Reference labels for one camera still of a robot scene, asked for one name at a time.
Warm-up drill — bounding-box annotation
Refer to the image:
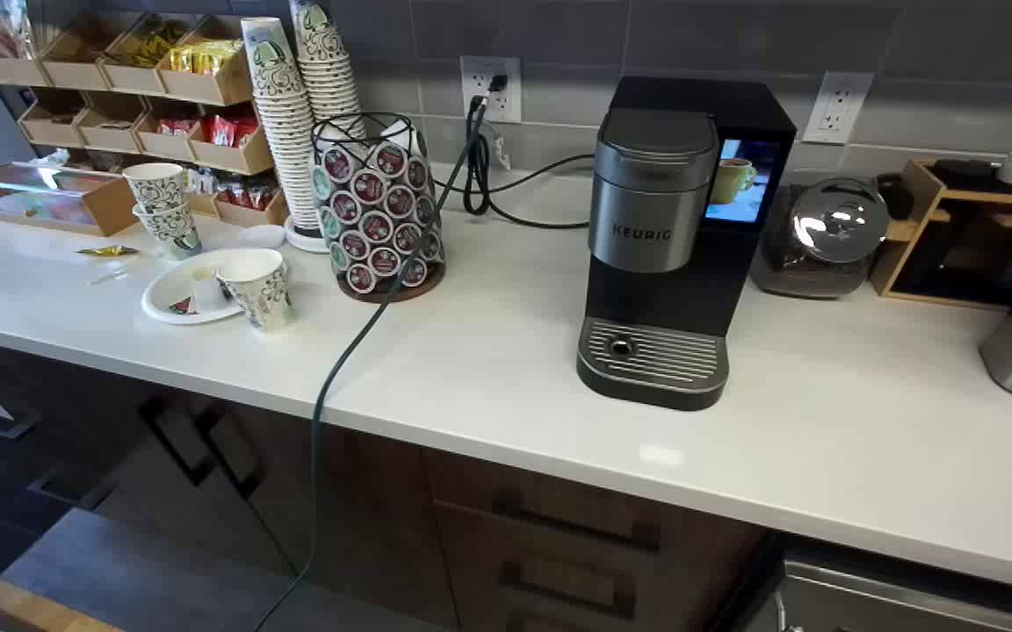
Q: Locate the black power cable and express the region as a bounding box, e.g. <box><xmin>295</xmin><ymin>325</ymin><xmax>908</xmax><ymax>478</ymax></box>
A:
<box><xmin>431</xmin><ymin>95</ymin><xmax>597</xmax><ymax>234</ymax></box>

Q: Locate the black cabinet door handle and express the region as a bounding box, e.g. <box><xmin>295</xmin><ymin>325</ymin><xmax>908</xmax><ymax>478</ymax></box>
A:
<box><xmin>136</xmin><ymin>393</ymin><xmax>218</xmax><ymax>489</ymax></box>
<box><xmin>193</xmin><ymin>404</ymin><xmax>268</xmax><ymax>503</ymax></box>

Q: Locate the tall sleeve of paper cups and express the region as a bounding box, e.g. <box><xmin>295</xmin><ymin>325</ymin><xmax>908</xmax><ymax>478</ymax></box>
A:
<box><xmin>239</xmin><ymin>13</ymin><xmax>323</xmax><ymax>239</ymax></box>

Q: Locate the wire coffee pod carousel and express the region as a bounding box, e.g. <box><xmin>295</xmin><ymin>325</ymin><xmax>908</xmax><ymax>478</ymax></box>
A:
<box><xmin>309</xmin><ymin>108</ymin><xmax>451</xmax><ymax>306</ymax></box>

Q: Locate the stainless dishwasher front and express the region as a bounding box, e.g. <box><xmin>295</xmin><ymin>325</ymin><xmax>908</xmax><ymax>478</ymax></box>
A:
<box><xmin>762</xmin><ymin>545</ymin><xmax>1012</xmax><ymax>632</ymax></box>

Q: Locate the small white creamer cup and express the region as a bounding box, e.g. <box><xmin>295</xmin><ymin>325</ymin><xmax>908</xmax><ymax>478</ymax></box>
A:
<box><xmin>183</xmin><ymin>262</ymin><xmax>232</xmax><ymax>317</ymax></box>

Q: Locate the black drawer handle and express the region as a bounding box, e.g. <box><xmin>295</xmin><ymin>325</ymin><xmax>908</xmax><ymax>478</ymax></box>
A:
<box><xmin>496</xmin><ymin>557</ymin><xmax>638</xmax><ymax>621</ymax></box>
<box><xmin>487</xmin><ymin>489</ymin><xmax>665</xmax><ymax>553</ymax></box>

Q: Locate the dark green cable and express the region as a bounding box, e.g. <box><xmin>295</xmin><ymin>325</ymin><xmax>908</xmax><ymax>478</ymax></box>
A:
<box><xmin>251</xmin><ymin>291</ymin><xmax>396</xmax><ymax>632</ymax></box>

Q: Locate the light wooden board edge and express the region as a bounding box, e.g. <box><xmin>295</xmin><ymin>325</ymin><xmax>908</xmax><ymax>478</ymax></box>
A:
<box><xmin>0</xmin><ymin>550</ymin><xmax>124</xmax><ymax>632</ymax></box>

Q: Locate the white empty wall outlet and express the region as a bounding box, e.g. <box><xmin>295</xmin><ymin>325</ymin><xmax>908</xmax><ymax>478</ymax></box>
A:
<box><xmin>802</xmin><ymin>69</ymin><xmax>880</xmax><ymax>148</ymax></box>

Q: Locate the white wall outlet with plug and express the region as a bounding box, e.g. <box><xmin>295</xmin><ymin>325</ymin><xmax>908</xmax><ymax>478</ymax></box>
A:
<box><xmin>457</xmin><ymin>52</ymin><xmax>523</xmax><ymax>126</ymax></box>

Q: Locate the round black silver appliance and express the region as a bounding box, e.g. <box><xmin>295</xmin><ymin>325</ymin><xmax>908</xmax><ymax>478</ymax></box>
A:
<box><xmin>749</xmin><ymin>170</ymin><xmax>895</xmax><ymax>301</ymax></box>

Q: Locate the black silver Keurig coffee machine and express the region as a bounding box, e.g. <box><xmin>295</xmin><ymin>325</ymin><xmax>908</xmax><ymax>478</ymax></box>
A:
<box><xmin>574</xmin><ymin>74</ymin><xmax>802</xmax><ymax>415</ymax></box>

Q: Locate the patterned paper cup stack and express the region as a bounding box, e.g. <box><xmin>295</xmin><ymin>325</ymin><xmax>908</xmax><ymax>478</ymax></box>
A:
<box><xmin>119</xmin><ymin>157</ymin><xmax>206</xmax><ymax>262</ymax></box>

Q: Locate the white styrofoam plate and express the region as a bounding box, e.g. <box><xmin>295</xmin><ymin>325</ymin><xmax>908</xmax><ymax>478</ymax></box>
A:
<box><xmin>136</xmin><ymin>246</ymin><xmax>293</xmax><ymax>328</ymax></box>

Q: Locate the yellow packet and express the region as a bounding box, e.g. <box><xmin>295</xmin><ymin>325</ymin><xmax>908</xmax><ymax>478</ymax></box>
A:
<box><xmin>72</xmin><ymin>239</ymin><xmax>145</xmax><ymax>262</ymax></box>

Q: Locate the wooden condiment organizer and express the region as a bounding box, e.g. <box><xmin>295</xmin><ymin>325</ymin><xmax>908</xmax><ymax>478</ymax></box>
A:
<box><xmin>869</xmin><ymin>152</ymin><xmax>1012</xmax><ymax>311</ymax></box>

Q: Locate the white round cup stack base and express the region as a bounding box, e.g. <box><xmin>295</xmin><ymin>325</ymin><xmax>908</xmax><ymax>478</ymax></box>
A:
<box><xmin>280</xmin><ymin>216</ymin><xmax>333</xmax><ymax>257</ymax></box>

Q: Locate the leaning sleeve of paper cups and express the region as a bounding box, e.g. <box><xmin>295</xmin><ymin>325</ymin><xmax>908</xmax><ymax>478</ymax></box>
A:
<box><xmin>287</xmin><ymin>0</ymin><xmax>364</xmax><ymax>126</ymax></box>

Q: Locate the low wooden tray box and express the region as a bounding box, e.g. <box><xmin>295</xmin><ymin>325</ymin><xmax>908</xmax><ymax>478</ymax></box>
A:
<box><xmin>0</xmin><ymin>157</ymin><xmax>140</xmax><ymax>239</ymax></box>

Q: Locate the wooden tea packet rack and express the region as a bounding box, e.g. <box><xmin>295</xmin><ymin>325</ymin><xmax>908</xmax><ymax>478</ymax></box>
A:
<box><xmin>0</xmin><ymin>8</ymin><xmax>295</xmax><ymax>231</ymax></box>

